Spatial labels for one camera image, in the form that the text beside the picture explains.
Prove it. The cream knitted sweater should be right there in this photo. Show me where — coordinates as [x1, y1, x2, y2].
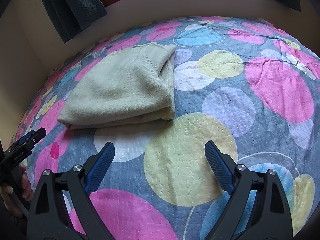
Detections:
[57, 43, 176, 130]

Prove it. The person's left hand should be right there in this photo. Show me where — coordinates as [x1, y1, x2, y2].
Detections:
[1, 164, 34, 218]

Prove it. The dark left curtain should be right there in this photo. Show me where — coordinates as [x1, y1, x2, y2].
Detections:
[42, 0, 107, 43]

